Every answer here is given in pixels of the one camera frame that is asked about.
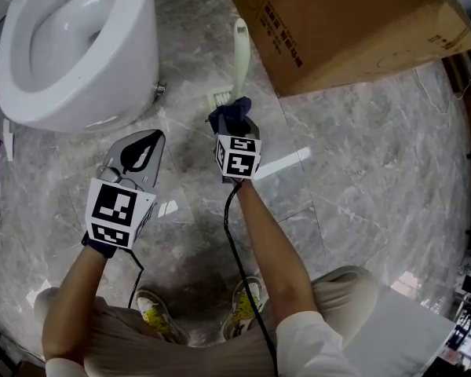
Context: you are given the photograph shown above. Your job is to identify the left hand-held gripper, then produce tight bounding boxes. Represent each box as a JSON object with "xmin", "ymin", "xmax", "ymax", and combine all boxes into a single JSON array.
[{"xmin": 82, "ymin": 129, "xmax": 166, "ymax": 251}]

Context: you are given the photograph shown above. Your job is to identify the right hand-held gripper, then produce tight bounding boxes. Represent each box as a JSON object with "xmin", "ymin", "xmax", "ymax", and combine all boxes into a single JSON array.
[{"xmin": 211, "ymin": 114, "xmax": 263, "ymax": 182}]

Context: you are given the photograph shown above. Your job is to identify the dark blue cloth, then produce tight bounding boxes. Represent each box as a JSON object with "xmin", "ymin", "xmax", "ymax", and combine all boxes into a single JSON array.
[{"xmin": 206, "ymin": 96, "xmax": 254, "ymax": 135}]

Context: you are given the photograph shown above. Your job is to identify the pale green toilet brush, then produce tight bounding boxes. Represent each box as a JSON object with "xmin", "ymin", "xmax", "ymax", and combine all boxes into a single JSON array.
[{"xmin": 206, "ymin": 17, "xmax": 253, "ymax": 108}]

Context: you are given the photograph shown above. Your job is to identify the person's right forearm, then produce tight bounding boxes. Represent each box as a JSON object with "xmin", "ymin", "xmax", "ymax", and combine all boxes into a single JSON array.
[{"xmin": 233, "ymin": 178, "xmax": 323, "ymax": 331}]

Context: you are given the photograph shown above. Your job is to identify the person's left forearm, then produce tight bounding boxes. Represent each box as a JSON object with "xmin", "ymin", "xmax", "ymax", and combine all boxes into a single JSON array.
[{"xmin": 42, "ymin": 244, "xmax": 115, "ymax": 364}]

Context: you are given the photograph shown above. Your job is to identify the white toilet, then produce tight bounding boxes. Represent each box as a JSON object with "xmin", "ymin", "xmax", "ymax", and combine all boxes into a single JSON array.
[{"xmin": 0, "ymin": 0, "xmax": 160, "ymax": 134}]

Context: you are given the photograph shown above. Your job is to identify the person's left hand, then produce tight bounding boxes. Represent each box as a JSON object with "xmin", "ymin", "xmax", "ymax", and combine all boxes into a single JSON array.
[{"xmin": 81, "ymin": 229, "xmax": 119, "ymax": 259}]

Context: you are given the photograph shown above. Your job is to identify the person's left white yellow shoe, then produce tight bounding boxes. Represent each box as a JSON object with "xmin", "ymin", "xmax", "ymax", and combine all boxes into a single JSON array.
[{"xmin": 134, "ymin": 288, "xmax": 190, "ymax": 346}]

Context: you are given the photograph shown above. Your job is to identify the person's white yellow shoe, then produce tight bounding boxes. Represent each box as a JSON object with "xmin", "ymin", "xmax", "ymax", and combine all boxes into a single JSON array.
[
  {"xmin": 134, "ymin": 288, "xmax": 190, "ymax": 346},
  {"xmin": 221, "ymin": 275, "xmax": 266, "ymax": 343}
]

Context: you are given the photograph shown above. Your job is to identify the white plastic strip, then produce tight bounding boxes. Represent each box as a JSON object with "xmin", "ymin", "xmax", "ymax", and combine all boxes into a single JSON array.
[{"xmin": 2, "ymin": 119, "xmax": 16, "ymax": 162}]

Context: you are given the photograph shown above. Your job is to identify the person's beige trousers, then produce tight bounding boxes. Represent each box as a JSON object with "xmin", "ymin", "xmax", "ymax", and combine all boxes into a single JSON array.
[{"xmin": 32, "ymin": 265, "xmax": 382, "ymax": 377}]

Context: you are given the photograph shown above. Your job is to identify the person's right white yellow shoe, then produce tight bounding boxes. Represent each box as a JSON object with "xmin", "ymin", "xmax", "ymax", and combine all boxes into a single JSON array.
[{"xmin": 221, "ymin": 275, "xmax": 266, "ymax": 343}]

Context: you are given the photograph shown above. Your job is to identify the large cardboard box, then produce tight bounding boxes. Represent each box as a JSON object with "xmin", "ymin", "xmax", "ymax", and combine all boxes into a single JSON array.
[{"xmin": 217, "ymin": 0, "xmax": 471, "ymax": 98}]

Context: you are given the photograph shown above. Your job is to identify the person's white shirt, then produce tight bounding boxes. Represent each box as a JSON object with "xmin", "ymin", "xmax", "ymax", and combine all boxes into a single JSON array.
[{"xmin": 44, "ymin": 309, "xmax": 363, "ymax": 377}]

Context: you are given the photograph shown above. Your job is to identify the white flat panel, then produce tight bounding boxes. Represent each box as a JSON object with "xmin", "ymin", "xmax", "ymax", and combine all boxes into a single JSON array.
[{"xmin": 339, "ymin": 284, "xmax": 457, "ymax": 377}]

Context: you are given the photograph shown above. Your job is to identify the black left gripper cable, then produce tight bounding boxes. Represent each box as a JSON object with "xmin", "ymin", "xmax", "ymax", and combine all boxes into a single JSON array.
[{"xmin": 127, "ymin": 248, "xmax": 145, "ymax": 310}]

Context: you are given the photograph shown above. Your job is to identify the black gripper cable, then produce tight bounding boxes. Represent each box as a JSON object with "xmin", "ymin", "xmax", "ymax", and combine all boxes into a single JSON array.
[
  {"xmin": 127, "ymin": 248, "xmax": 145, "ymax": 310},
  {"xmin": 223, "ymin": 181, "xmax": 280, "ymax": 377}
]

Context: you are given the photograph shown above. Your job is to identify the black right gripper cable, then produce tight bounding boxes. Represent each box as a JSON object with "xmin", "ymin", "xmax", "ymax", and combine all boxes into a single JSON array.
[{"xmin": 223, "ymin": 181, "xmax": 280, "ymax": 377}]

